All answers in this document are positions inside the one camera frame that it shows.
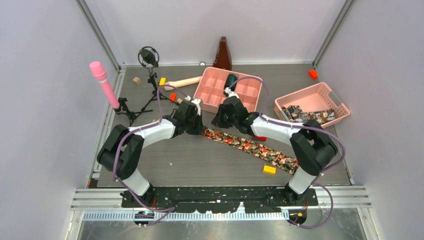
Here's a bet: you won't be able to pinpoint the small orange block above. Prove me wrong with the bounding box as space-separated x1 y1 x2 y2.
169 93 177 102

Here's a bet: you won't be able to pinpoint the brown wooden metronome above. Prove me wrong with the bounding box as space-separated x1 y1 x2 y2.
212 36 233 71

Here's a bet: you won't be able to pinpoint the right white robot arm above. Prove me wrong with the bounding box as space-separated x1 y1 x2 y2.
211 96 339 205

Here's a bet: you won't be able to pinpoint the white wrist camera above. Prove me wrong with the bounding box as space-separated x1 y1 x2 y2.
184 95 202 116
223 87 239 99

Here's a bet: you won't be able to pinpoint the patterned ties in basket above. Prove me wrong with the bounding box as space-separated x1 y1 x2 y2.
282 105 337 124

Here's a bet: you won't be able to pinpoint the yellow cube block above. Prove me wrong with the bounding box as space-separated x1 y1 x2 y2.
158 77 167 87

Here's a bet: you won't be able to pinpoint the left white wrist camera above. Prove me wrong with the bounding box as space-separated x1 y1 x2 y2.
184 95 202 116

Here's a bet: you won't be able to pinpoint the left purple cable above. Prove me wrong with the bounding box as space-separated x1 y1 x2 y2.
111 84 193 229

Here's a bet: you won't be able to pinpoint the yellow block near front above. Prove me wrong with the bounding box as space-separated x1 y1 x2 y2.
262 165 277 175

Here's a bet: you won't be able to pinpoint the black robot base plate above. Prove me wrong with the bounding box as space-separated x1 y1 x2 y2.
120 186 319 224

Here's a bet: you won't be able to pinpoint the black microphone with tripod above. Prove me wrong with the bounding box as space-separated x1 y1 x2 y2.
116 46 173 128

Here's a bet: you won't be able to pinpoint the floral patterned necktie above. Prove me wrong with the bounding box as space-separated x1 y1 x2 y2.
201 128 300 175

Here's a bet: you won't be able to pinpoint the purple cable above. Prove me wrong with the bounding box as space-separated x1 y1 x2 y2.
225 76 347 231
111 84 193 229

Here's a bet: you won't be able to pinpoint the wooden cube block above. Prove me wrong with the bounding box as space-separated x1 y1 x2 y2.
132 77 142 86

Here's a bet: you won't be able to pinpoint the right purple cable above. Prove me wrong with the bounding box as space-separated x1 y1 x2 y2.
225 76 347 231

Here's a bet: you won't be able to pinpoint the dark green rolled tie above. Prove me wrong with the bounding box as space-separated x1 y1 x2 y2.
223 73 238 91

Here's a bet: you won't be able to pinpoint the pink perforated basket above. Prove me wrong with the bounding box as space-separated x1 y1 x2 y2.
273 82 351 128

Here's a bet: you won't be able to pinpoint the red block far corner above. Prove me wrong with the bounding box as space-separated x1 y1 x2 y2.
308 69 319 80

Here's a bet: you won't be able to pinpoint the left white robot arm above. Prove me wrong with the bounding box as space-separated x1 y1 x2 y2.
96 98 204 207

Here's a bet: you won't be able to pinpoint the pink divided organizer tray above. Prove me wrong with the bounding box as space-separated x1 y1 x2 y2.
194 67 263 114

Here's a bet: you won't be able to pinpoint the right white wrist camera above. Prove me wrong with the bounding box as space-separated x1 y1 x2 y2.
223 87 239 99

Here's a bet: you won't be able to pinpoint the red toy brick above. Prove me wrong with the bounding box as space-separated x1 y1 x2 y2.
251 136 267 142

